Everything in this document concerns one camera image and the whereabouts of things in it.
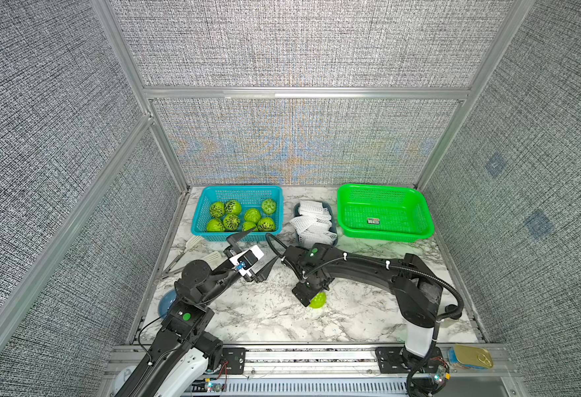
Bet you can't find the teal plastic basket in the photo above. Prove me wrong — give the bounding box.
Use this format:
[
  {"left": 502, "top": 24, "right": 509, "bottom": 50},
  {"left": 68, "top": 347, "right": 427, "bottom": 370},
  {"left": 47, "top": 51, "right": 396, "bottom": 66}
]
[{"left": 191, "top": 185, "right": 284, "bottom": 243}]

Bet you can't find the gold tin can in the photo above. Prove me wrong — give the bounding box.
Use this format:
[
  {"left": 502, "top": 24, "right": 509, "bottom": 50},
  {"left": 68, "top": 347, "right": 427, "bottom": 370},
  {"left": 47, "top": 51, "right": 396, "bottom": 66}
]
[{"left": 448, "top": 344, "right": 494, "bottom": 370}]

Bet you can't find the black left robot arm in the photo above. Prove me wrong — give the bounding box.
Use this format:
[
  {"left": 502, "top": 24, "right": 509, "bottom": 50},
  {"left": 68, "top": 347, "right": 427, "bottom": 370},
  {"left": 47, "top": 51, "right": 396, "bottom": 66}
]
[{"left": 116, "top": 231, "right": 274, "bottom": 396}]

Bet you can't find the bright green plastic basket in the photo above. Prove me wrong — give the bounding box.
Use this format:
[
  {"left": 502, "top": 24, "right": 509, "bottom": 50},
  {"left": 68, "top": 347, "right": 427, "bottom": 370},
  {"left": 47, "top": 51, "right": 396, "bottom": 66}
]
[{"left": 336, "top": 184, "right": 434, "bottom": 243}]

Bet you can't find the custard apple in teal basket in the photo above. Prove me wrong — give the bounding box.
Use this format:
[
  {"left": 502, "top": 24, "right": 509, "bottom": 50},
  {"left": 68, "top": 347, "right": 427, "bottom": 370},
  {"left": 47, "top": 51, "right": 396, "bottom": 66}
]
[{"left": 209, "top": 201, "right": 226, "bottom": 218}]

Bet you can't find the green custard apple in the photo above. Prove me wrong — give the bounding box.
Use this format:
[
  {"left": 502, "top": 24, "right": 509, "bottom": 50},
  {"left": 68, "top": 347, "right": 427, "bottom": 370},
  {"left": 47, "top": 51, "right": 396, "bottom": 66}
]
[{"left": 309, "top": 292, "right": 327, "bottom": 309}]

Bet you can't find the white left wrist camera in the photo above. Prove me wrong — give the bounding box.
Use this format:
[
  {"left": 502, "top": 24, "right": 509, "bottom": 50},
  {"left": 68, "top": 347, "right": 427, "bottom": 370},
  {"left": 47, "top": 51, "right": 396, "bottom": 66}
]
[{"left": 229, "top": 245, "right": 264, "bottom": 277}]

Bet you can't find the black corrugated cable conduit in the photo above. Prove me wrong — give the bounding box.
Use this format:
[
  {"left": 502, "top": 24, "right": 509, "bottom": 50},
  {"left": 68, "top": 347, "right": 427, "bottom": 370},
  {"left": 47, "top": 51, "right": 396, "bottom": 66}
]
[{"left": 389, "top": 265, "right": 465, "bottom": 321}]

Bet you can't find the blue bowl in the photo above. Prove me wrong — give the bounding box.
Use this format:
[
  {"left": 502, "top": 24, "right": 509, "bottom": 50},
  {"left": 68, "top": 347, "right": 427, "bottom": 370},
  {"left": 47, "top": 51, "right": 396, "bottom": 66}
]
[{"left": 158, "top": 289, "right": 176, "bottom": 319}]

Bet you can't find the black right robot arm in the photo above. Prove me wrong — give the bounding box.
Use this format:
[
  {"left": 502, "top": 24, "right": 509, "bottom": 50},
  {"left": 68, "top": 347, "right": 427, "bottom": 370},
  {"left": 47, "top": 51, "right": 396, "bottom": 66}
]
[{"left": 277, "top": 243, "right": 464, "bottom": 358}]

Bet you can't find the white foam net pile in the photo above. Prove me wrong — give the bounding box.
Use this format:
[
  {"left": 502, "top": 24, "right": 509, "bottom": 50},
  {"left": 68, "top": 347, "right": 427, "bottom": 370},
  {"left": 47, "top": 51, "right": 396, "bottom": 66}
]
[{"left": 290, "top": 200, "right": 338, "bottom": 248}]

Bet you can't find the grey-blue plastic tub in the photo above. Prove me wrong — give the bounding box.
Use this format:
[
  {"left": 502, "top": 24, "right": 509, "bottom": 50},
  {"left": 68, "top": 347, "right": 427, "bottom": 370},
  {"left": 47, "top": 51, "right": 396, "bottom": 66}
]
[{"left": 292, "top": 200, "right": 339, "bottom": 249}]

